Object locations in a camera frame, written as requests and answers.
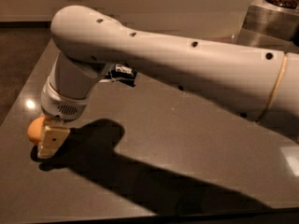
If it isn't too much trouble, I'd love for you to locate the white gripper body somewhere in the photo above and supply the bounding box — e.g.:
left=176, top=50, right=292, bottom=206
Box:
left=41, top=52, right=112, bottom=121

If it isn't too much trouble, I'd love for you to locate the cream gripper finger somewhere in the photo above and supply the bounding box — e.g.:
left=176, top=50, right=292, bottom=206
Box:
left=37, top=126, right=70, bottom=159

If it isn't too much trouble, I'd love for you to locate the orange fruit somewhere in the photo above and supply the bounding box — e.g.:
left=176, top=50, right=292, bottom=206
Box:
left=27, top=117, right=45, bottom=146

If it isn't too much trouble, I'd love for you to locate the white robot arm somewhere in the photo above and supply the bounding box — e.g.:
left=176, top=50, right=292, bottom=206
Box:
left=38, top=6, right=299, bottom=158

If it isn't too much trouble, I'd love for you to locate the blue white chip bag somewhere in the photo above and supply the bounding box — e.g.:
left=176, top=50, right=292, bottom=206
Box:
left=102, top=64, right=137, bottom=87

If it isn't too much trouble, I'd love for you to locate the metal dispenser base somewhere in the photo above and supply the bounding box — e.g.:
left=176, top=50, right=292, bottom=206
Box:
left=237, top=0, right=299, bottom=53

